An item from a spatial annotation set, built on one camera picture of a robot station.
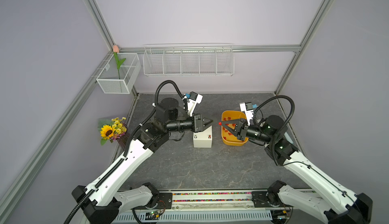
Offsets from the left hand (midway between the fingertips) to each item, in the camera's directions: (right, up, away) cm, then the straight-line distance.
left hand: (215, 123), depth 57 cm
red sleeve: (-1, -10, +27) cm, 29 cm away
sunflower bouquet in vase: (-47, -5, +14) cm, 49 cm away
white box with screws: (-4, -12, +28) cm, 31 cm away
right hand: (+3, -1, +4) cm, 5 cm away
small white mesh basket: (-54, +21, +21) cm, 62 cm away
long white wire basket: (-14, +37, +42) cm, 58 cm away
